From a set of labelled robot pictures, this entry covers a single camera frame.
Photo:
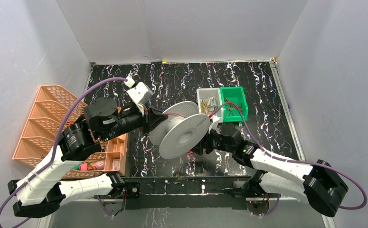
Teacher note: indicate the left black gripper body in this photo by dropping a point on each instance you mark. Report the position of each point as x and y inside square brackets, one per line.
[149, 118]

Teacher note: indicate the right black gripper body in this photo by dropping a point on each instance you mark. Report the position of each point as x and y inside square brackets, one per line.
[213, 141]

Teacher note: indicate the white perforated cable spool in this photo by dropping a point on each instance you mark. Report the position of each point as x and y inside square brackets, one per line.
[183, 130]

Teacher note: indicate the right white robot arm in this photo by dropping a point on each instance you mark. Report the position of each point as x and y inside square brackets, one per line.
[319, 186]

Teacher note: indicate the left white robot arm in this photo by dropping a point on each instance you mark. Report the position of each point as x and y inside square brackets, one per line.
[43, 190]

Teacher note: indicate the green parts bin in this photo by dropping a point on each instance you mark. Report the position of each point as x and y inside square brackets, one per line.
[237, 96]

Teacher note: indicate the white parts bin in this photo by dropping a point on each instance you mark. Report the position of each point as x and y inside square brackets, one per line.
[208, 100]

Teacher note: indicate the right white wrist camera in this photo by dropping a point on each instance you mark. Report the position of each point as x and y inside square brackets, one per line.
[215, 120]

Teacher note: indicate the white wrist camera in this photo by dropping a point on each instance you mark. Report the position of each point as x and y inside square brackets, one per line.
[215, 120]
[139, 93]

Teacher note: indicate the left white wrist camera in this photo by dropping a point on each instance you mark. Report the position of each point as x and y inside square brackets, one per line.
[139, 93]

